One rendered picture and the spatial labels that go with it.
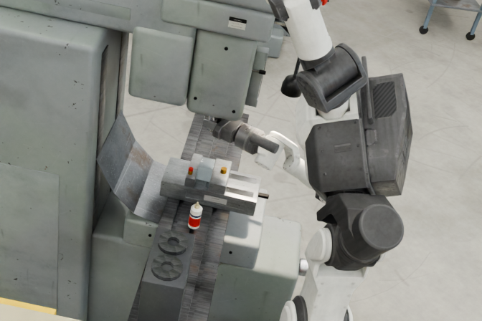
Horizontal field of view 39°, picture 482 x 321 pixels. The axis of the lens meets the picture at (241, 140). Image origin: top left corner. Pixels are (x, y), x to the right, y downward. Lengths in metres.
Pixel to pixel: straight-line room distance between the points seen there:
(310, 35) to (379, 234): 0.49
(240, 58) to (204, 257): 0.68
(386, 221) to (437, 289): 2.23
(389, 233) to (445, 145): 3.37
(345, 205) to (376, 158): 0.16
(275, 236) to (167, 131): 1.83
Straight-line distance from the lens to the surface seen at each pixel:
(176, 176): 2.44
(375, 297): 3.64
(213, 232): 2.36
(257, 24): 2.00
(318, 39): 1.62
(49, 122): 2.22
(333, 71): 1.70
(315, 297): 1.93
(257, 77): 2.20
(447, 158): 4.84
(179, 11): 2.03
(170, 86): 2.15
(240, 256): 2.49
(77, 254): 2.58
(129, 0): 2.06
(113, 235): 2.59
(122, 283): 2.74
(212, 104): 2.18
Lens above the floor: 2.57
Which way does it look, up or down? 36 degrees down
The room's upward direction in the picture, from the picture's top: 12 degrees clockwise
